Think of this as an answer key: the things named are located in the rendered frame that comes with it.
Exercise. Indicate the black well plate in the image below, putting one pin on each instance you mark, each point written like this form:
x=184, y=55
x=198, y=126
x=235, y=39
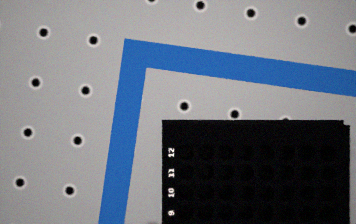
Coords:
x=255, y=172

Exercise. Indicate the blue tape corner marking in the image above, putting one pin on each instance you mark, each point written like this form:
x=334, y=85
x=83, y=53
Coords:
x=137, y=55

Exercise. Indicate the grey perforated base plate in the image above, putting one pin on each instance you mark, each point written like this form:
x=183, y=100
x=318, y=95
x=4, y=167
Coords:
x=59, y=70

